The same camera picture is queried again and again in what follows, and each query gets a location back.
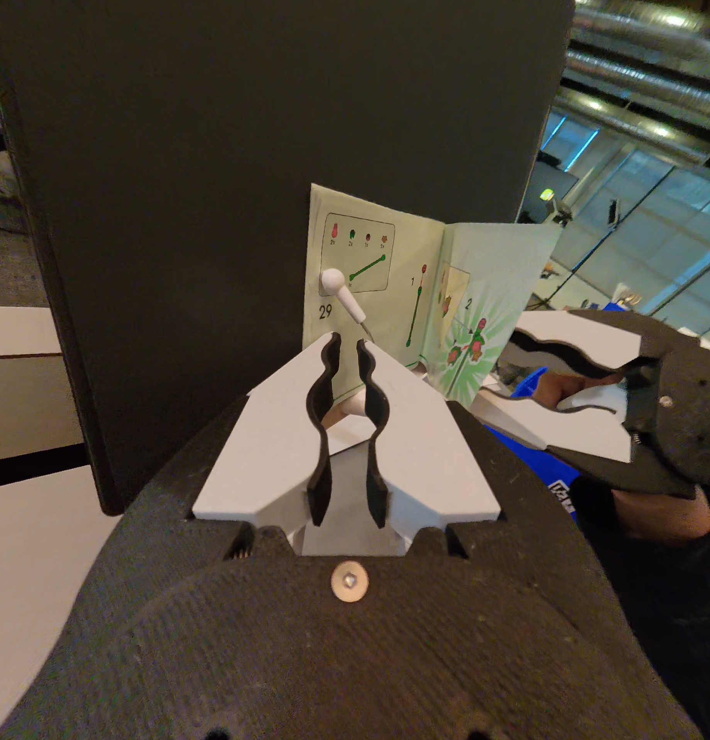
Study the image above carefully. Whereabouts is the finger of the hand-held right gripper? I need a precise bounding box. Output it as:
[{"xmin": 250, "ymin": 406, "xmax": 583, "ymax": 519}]
[
  {"xmin": 507, "ymin": 310, "xmax": 645, "ymax": 378},
  {"xmin": 478, "ymin": 388, "xmax": 633, "ymax": 464}
]

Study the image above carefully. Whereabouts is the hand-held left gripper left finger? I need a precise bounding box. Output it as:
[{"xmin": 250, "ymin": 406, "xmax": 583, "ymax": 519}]
[{"xmin": 191, "ymin": 332, "xmax": 343, "ymax": 556}]

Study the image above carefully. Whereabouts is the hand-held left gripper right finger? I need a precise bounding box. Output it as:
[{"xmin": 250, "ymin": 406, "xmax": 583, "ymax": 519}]
[{"xmin": 355, "ymin": 339, "xmax": 501, "ymax": 555}]

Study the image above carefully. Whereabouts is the person's right forearm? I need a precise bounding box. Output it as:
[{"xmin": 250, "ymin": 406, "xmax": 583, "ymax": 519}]
[{"xmin": 569, "ymin": 480, "xmax": 710, "ymax": 740}]

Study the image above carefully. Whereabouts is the person's right hand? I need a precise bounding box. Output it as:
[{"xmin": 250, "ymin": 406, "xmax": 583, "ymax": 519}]
[{"xmin": 531, "ymin": 370, "xmax": 710, "ymax": 545}]

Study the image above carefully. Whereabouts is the open instruction booklet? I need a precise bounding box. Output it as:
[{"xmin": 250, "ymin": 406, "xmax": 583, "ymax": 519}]
[{"xmin": 303, "ymin": 184, "xmax": 564, "ymax": 409}]

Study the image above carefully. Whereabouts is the white book stand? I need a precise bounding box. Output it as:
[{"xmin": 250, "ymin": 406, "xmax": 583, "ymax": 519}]
[{"xmin": 319, "ymin": 267, "xmax": 431, "ymax": 459}]

